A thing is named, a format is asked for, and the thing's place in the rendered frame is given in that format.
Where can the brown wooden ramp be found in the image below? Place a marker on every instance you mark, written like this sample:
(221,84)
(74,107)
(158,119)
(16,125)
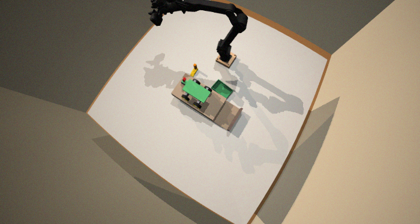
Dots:
(216,107)

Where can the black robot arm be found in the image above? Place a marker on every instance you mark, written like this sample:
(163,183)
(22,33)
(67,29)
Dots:
(239,21)

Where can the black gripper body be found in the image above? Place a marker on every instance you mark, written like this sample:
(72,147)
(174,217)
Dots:
(156,17)

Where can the yellow wheel chock with orange handle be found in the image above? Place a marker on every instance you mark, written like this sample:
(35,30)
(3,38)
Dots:
(194,70)

